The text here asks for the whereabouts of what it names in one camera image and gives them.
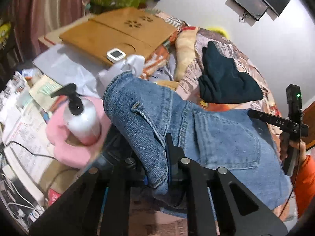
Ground pink packet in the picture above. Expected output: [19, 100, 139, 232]
[48, 188, 62, 206]

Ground pink curtain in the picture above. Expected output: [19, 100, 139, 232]
[7, 0, 95, 60]

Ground beige plush pillow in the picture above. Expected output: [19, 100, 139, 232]
[174, 32, 199, 82]

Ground black framed screen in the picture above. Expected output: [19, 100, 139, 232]
[228, 0, 269, 21]

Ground wooden door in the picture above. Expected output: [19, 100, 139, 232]
[301, 102, 315, 153]

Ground pink plush cushion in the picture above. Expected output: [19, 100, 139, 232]
[46, 96, 113, 170]

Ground yellow packet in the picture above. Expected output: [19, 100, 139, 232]
[0, 22, 13, 53]

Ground beige envelope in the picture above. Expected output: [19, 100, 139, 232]
[28, 75, 63, 114]

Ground dark cloth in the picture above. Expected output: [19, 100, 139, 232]
[198, 41, 264, 104]

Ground grey paper sheet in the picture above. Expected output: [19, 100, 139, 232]
[33, 43, 109, 97]

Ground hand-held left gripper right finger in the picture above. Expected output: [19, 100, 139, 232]
[165, 133, 289, 236]

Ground spread newspapers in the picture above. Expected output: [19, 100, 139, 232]
[0, 71, 62, 202]

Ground wooden lap desk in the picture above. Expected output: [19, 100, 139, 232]
[59, 7, 180, 67]

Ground brown cardboard sheet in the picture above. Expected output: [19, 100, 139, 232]
[39, 157, 82, 193]

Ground blue denim pants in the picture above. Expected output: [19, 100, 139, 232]
[103, 70, 294, 213]

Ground white pump bottle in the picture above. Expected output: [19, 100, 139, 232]
[50, 83, 103, 146]

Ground printed blanket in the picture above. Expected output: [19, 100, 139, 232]
[129, 8, 300, 236]

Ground white plastic bag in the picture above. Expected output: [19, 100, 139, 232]
[98, 53, 146, 89]

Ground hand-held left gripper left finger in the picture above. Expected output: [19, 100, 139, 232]
[29, 131, 148, 236]

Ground person's right forearm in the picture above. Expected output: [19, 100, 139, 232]
[292, 153, 315, 221]

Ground person's right hand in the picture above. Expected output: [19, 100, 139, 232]
[279, 130, 307, 164]

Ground white digital clock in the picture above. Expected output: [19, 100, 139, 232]
[106, 48, 127, 62]

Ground yellow object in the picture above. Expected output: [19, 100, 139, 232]
[206, 26, 229, 39]

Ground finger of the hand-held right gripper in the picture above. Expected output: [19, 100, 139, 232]
[247, 109, 309, 136]

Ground white power strip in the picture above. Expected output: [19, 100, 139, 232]
[0, 147, 46, 202]

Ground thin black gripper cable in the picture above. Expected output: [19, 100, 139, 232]
[277, 108, 304, 218]

